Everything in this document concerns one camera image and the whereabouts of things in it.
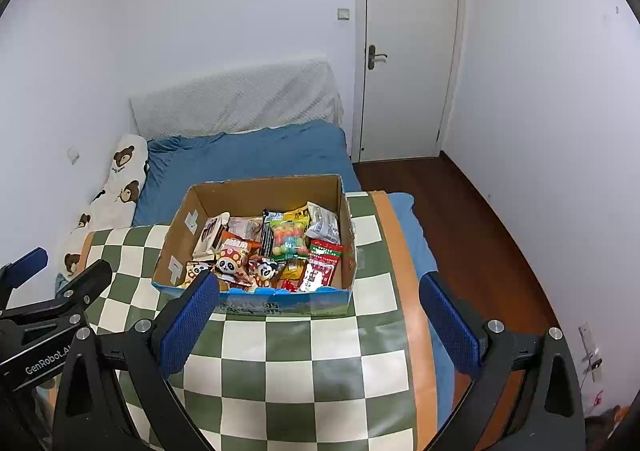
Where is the headboard with white cover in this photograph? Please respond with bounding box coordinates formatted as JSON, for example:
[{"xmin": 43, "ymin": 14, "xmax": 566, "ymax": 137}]
[{"xmin": 129, "ymin": 58, "xmax": 345, "ymax": 139}]

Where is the small white snack packet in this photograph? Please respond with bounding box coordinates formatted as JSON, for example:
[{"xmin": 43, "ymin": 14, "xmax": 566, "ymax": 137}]
[{"xmin": 305, "ymin": 202, "xmax": 341, "ymax": 244}]

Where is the green white checkered mat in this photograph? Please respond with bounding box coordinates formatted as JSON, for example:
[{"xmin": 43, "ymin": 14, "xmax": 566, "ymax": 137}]
[{"xmin": 82, "ymin": 191, "xmax": 438, "ymax": 451}]

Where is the yellow snack packet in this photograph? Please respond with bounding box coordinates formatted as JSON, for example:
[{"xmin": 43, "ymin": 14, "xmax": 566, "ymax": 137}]
[{"xmin": 281, "ymin": 205, "xmax": 312, "ymax": 227}]

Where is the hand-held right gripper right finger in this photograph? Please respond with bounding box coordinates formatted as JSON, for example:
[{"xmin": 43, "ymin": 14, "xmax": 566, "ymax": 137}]
[{"xmin": 419, "ymin": 272, "xmax": 586, "ymax": 451}]

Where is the black snack packet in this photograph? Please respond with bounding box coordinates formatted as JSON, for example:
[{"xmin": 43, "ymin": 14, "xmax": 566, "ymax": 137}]
[{"xmin": 261, "ymin": 208, "xmax": 285, "ymax": 257}]

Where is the white cookie packet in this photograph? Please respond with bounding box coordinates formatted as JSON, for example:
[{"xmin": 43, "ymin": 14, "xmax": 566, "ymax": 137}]
[{"xmin": 192, "ymin": 212, "xmax": 231, "ymax": 259}]

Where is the white door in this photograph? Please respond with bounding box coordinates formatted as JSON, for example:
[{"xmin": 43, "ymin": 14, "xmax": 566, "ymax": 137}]
[{"xmin": 352, "ymin": 0, "xmax": 468, "ymax": 163}]

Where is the red and white snack packet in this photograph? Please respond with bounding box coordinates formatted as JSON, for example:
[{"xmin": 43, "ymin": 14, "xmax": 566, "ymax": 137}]
[{"xmin": 300, "ymin": 238, "xmax": 345, "ymax": 292}]

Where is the bear print pillow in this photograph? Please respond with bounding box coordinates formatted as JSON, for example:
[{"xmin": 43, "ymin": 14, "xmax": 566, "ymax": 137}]
[{"xmin": 55, "ymin": 134, "xmax": 150, "ymax": 282}]

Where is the orange panda snack packet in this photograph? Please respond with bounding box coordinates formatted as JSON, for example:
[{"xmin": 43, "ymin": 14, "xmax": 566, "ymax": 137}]
[
  {"xmin": 214, "ymin": 231, "xmax": 262, "ymax": 288},
  {"xmin": 180, "ymin": 260, "xmax": 216, "ymax": 289},
  {"xmin": 247, "ymin": 255, "xmax": 286, "ymax": 289}
]

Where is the cardboard box with blue print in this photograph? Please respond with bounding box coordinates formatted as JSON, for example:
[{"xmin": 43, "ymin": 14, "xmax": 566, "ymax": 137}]
[{"xmin": 151, "ymin": 174, "xmax": 357, "ymax": 318}]

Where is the colourful candy ball packet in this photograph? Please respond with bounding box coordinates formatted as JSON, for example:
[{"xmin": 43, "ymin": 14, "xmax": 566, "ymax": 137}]
[{"xmin": 270, "ymin": 221, "xmax": 311, "ymax": 262}]

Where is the pink snack packet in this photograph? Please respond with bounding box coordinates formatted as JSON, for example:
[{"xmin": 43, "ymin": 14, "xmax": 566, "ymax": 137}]
[{"xmin": 227, "ymin": 216, "xmax": 264, "ymax": 242}]

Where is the bed with blue sheet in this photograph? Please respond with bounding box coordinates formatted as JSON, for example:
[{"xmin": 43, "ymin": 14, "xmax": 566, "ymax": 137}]
[{"xmin": 55, "ymin": 120, "xmax": 456, "ymax": 437}]

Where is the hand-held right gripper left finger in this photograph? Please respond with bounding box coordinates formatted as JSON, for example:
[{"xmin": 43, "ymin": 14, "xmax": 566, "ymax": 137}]
[{"xmin": 52, "ymin": 271, "xmax": 220, "ymax": 451}]

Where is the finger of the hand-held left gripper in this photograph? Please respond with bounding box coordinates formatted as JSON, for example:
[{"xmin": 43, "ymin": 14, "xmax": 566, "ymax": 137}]
[
  {"xmin": 0, "ymin": 247, "xmax": 48, "ymax": 309},
  {"xmin": 0, "ymin": 259, "xmax": 114, "ymax": 332}
]

